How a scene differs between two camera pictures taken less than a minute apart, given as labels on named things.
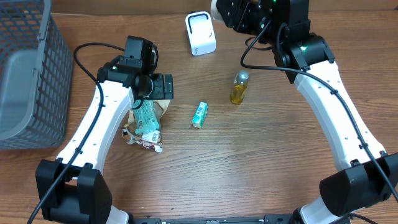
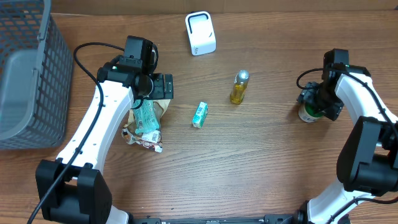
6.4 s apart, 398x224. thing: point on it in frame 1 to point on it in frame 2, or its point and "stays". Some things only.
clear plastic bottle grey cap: [239, 87] stays
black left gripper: [165, 86] stays
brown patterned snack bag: [152, 140] stays
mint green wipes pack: [146, 117] stays
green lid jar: [214, 12] to [309, 114]
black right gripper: [242, 15] to [308, 95]
